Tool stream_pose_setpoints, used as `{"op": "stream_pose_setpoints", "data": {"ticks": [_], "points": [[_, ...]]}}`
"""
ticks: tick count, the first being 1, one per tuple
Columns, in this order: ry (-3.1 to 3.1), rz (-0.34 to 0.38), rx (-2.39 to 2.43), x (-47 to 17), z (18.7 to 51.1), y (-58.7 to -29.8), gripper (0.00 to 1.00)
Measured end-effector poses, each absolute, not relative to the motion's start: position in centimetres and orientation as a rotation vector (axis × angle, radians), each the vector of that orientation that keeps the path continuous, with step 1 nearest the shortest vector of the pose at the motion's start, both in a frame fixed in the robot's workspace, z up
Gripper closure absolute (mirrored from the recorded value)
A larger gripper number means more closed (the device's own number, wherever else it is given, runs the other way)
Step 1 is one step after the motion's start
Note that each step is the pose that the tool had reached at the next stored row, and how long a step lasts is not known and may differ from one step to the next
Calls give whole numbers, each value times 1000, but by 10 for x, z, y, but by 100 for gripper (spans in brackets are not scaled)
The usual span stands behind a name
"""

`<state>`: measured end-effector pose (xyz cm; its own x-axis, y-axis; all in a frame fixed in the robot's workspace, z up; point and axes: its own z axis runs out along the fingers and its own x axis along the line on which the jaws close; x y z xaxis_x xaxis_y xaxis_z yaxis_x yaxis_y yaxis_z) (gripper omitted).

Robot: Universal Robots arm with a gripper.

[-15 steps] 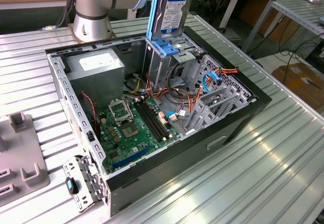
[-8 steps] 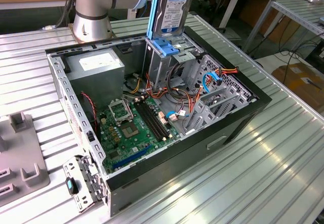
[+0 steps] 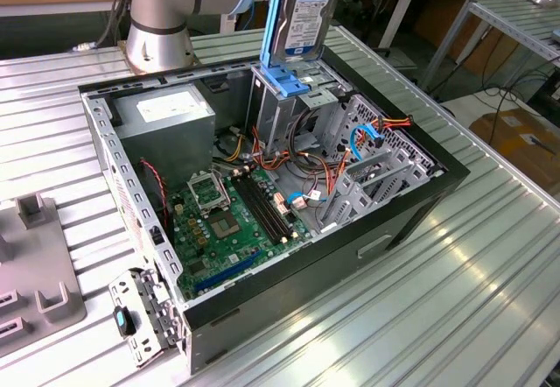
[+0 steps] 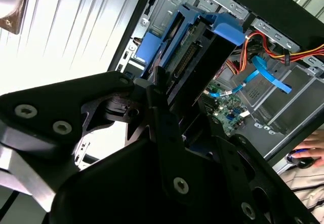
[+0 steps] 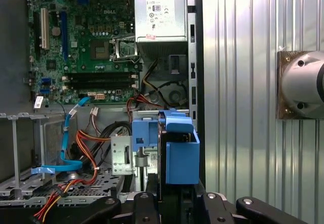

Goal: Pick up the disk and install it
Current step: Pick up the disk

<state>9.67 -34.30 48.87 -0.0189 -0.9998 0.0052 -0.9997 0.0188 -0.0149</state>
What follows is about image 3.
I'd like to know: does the hard disk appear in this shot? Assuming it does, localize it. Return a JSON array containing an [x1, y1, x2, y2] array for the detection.
[[259, 0, 340, 67]]

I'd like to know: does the orange red power wire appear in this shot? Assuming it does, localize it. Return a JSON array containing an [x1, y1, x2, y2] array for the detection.
[[376, 114, 415, 133]]

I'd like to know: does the grey metal disk bay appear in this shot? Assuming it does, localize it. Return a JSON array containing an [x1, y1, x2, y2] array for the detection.
[[317, 93, 443, 235]]

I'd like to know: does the black tripod stand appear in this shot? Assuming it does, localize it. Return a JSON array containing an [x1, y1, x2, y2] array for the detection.
[[365, 0, 406, 55]]

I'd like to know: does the blue plastic bay latch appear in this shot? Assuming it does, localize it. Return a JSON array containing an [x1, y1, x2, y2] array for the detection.
[[261, 65, 311, 98]]

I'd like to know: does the grey optical drive cage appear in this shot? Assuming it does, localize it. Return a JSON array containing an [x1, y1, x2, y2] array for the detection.
[[244, 56, 351, 156]]

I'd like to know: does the grey power supply unit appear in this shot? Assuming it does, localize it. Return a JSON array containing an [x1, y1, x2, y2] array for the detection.
[[111, 83, 218, 191]]

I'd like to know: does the black RAM slot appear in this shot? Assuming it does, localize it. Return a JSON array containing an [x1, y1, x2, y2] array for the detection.
[[242, 172, 291, 240], [248, 171, 296, 236], [230, 176, 277, 247], [236, 174, 284, 243]]

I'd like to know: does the metal socket cover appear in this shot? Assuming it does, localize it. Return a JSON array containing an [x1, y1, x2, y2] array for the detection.
[[186, 170, 232, 213]]

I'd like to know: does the flat cardboard box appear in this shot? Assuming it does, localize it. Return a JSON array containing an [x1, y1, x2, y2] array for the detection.
[[470, 106, 560, 173]]

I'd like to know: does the CPU socket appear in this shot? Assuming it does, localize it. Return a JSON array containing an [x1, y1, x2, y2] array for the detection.
[[206, 210, 242, 243]]

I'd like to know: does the black case fan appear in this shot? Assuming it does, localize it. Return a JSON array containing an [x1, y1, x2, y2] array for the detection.
[[137, 158, 171, 233]]

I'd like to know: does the green motherboard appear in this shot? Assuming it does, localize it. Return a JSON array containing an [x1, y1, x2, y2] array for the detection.
[[168, 163, 314, 300]]

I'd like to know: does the blue expansion slot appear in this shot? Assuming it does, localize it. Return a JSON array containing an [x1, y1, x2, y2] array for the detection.
[[194, 249, 263, 294]]

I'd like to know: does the black open PC case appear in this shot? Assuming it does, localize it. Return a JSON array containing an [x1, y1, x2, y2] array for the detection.
[[77, 44, 472, 376]]

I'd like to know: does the grey parts rack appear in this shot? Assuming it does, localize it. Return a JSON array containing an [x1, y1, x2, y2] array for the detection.
[[0, 192, 88, 357]]

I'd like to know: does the black blue slot latch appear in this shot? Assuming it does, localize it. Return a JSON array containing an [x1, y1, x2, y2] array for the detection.
[[112, 306, 137, 338]]

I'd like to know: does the yellow black wire bundle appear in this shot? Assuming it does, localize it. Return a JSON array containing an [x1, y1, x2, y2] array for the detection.
[[213, 131, 247, 163]]

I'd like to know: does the orange red wire bundle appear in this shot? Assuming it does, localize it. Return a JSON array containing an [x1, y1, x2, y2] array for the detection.
[[251, 126, 351, 195]]

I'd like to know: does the light blue data wire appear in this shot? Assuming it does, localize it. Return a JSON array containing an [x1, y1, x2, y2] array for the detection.
[[286, 190, 329, 207]]

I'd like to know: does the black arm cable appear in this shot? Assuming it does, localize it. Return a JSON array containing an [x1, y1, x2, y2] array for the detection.
[[72, 0, 132, 53]]

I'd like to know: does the red black fan wire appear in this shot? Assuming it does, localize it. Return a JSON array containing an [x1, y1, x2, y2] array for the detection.
[[139, 157, 171, 230]]

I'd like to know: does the metal slot bracket plate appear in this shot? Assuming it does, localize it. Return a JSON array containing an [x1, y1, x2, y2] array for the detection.
[[108, 266, 185, 369]]

